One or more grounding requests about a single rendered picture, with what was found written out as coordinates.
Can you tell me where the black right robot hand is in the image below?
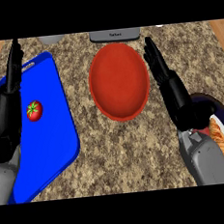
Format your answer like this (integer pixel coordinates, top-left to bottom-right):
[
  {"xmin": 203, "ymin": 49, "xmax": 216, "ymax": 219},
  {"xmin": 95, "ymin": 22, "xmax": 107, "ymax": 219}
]
[{"xmin": 141, "ymin": 30, "xmax": 218, "ymax": 135}]

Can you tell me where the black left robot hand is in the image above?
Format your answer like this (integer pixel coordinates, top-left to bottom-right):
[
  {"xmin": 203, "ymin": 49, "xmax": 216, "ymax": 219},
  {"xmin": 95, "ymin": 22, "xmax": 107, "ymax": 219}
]
[{"xmin": 0, "ymin": 38, "xmax": 35, "ymax": 163}]

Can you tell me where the red bowl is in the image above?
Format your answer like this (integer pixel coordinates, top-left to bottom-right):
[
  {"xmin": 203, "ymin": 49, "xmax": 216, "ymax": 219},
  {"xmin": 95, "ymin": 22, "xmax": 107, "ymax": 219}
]
[{"xmin": 84, "ymin": 39, "xmax": 154, "ymax": 126}]

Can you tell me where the red tomato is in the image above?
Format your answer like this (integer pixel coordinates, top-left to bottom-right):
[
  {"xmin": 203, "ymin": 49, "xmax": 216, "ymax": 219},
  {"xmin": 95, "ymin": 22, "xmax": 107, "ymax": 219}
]
[{"xmin": 25, "ymin": 99, "xmax": 45, "ymax": 123}]

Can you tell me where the blue cutting board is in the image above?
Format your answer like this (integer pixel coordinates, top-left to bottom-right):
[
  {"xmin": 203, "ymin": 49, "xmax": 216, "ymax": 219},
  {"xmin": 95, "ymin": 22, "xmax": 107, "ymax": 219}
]
[{"xmin": 0, "ymin": 48, "xmax": 86, "ymax": 206}]

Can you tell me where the grey round container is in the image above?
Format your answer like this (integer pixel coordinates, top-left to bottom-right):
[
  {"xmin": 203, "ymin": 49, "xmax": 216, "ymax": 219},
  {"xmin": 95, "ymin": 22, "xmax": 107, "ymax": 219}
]
[{"xmin": 38, "ymin": 34, "xmax": 67, "ymax": 46}]

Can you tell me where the grey flat appliance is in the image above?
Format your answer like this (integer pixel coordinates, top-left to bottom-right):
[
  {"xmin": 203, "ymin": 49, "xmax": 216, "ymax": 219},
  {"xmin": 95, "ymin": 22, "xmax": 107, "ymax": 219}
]
[{"xmin": 88, "ymin": 27, "xmax": 142, "ymax": 45}]

